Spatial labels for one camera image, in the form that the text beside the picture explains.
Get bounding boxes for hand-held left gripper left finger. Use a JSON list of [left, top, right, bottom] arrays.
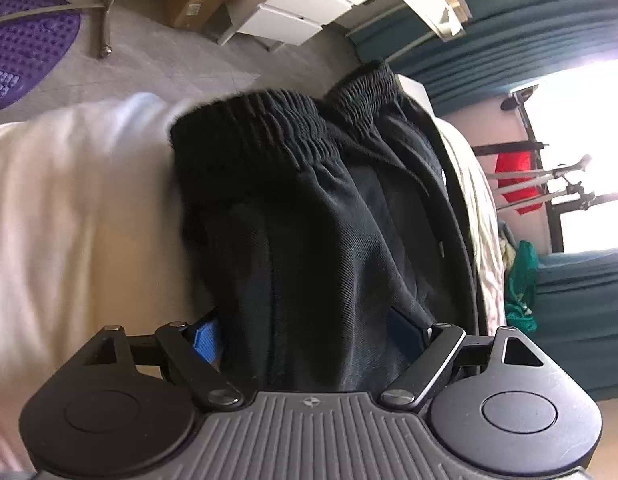
[[73, 314, 246, 409]]

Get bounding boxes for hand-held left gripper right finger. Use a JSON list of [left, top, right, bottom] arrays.
[[380, 307, 558, 407]]

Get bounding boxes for black pants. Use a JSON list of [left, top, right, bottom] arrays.
[[169, 60, 484, 394]]

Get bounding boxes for green cloth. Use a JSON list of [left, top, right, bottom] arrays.
[[503, 240, 541, 332]]

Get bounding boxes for cream patterned bedding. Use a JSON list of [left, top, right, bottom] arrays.
[[436, 120, 508, 337]]

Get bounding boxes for white bed blanket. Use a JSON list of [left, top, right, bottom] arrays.
[[0, 91, 225, 473]]

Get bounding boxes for teal curtain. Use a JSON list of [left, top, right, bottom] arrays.
[[533, 247, 618, 402], [346, 0, 618, 117]]

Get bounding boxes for red cloth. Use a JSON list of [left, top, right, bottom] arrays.
[[494, 150, 546, 216]]

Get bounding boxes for black drying rack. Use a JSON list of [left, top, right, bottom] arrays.
[[472, 86, 599, 256]]

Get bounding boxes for window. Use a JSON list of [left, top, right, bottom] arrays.
[[514, 55, 618, 255]]

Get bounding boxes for white drawer cabinet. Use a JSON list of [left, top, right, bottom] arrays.
[[218, 0, 356, 54]]

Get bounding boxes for purple studded massage mat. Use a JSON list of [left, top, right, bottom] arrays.
[[0, 0, 82, 112]]

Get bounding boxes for metal chair frame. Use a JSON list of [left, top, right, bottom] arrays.
[[0, 0, 134, 59]]

